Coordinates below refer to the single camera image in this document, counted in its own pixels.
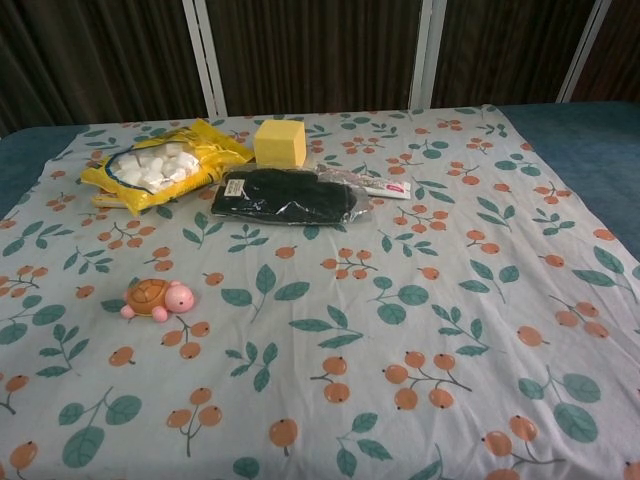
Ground white tube package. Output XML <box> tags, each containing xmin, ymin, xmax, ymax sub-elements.
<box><xmin>313</xmin><ymin>161</ymin><xmax>413</xmax><ymax>200</ymax></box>

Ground white partition frame post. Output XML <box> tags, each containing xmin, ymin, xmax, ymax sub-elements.
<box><xmin>406</xmin><ymin>0</ymin><xmax>447</xmax><ymax>110</ymax></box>
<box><xmin>181</xmin><ymin>0</ymin><xmax>230</xmax><ymax>120</ymax></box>
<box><xmin>556</xmin><ymin>0</ymin><xmax>615</xmax><ymax>105</ymax></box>

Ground black gloves in clear pack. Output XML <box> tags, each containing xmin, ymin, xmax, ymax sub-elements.
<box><xmin>209</xmin><ymin>166</ymin><xmax>372</xmax><ymax>227</ymax></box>

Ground floral leaf-and-berry tablecloth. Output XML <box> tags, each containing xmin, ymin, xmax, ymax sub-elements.
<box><xmin>0</xmin><ymin>103</ymin><xmax>640</xmax><ymax>480</ymax></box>

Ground yellow marshmallow bag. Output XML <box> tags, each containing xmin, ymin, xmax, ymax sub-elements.
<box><xmin>79</xmin><ymin>117</ymin><xmax>254</xmax><ymax>218</ymax></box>

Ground small orange toy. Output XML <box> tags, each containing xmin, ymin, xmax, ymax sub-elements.
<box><xmin>119</xmin><ymin>278</ymin><xmax>198</xmax><ymax>326</ymax></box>

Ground yellow sponge cube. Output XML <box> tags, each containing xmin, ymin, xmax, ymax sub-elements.
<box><xmin>253</xmin><ymin>118</ymin><xmax>308</xmax><ymax>169</ymax></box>

